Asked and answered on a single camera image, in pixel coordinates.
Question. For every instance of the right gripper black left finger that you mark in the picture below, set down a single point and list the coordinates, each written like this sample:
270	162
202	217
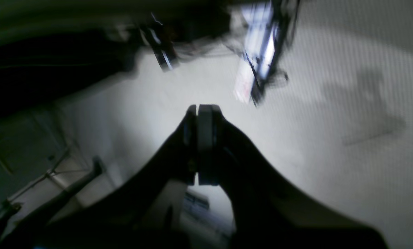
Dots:
170	161

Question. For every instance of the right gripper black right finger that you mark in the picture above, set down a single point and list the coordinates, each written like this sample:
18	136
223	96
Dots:
269	211

